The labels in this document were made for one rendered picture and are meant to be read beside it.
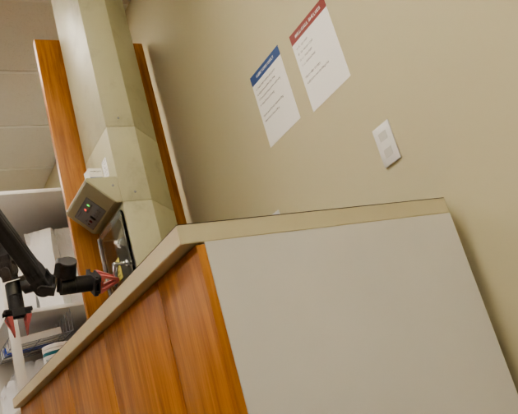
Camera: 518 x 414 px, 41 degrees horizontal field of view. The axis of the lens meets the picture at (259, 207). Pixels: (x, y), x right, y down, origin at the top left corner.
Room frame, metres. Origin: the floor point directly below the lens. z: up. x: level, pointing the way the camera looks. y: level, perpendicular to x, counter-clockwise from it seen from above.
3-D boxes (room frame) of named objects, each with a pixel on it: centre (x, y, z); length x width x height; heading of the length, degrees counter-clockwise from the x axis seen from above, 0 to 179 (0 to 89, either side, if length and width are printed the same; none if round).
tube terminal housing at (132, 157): (2.48, 0.44, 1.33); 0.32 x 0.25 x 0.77; 32
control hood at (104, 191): (2.38, 0.59, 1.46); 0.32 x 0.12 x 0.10; 32
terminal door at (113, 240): (2.41, 0.55, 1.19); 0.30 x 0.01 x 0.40; 32
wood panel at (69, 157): (2.69, 0.53, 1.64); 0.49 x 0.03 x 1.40; 122
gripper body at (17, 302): (2.49, 0.97, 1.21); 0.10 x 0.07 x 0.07; 122
